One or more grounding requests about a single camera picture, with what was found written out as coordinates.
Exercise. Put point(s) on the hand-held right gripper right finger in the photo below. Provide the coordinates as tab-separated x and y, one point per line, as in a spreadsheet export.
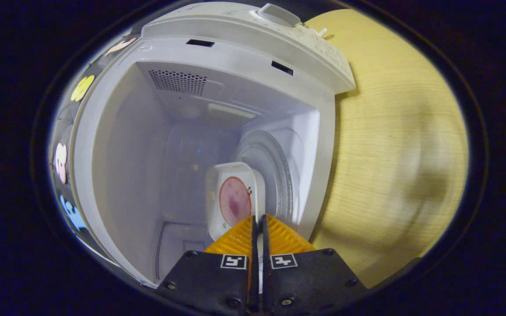
266	281

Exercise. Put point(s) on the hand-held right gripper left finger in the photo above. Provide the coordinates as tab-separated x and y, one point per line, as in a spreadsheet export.
253	281

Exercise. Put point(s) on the pink ham slice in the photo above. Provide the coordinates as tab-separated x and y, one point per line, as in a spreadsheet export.
234	202

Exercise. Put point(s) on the white square plate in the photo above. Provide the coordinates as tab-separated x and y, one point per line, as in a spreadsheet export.
212	206

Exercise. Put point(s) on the white microwave oven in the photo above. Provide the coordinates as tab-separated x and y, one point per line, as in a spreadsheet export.
125	175

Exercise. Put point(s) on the glass microwave turntable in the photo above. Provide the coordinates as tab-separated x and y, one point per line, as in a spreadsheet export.
275	166

